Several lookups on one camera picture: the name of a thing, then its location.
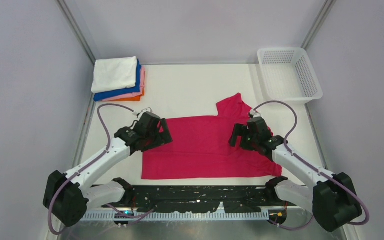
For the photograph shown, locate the magenta t-shirt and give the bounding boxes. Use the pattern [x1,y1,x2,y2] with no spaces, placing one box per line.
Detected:
[141,93,283,180]

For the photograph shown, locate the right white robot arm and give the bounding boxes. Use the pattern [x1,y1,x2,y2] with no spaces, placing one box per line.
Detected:
[229,116,364,232]

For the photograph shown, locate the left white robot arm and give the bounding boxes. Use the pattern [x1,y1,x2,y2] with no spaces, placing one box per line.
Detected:
[43,112,173,227]

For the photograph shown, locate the orange folded t-shirt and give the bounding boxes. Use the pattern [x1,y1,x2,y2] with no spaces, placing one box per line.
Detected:
[111,90,145,102]

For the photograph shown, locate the blue folded t-shirt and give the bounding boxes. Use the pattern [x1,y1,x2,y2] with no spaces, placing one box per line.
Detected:
[93,58,145,102]

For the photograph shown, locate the pink folded t-shirt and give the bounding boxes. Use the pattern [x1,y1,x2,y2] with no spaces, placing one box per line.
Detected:
[101,66,147,103]

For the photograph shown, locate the white folded t-shirt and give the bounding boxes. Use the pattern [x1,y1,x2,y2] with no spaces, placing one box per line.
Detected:
[91,56,138,94]

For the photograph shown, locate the white plastic basket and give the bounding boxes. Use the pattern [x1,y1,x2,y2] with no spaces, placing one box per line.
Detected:
[257,47,324,105]

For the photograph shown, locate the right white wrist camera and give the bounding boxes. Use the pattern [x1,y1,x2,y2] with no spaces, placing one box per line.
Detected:
[248,109,262,119]

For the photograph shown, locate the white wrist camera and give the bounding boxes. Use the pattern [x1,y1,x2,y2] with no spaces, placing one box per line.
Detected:
[137,107,153,118]
[248,109,262,119]

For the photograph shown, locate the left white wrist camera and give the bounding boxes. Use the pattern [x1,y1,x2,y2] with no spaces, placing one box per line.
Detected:
[137,107,153,118]

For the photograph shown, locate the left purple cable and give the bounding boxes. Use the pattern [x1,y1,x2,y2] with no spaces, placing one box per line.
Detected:
[47,103,156,236]

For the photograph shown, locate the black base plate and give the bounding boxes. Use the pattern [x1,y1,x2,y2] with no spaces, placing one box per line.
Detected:
[101,185,299,215]

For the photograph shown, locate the aluminium frame rail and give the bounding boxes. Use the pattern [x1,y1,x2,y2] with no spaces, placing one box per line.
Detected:
[50,185,352,222]

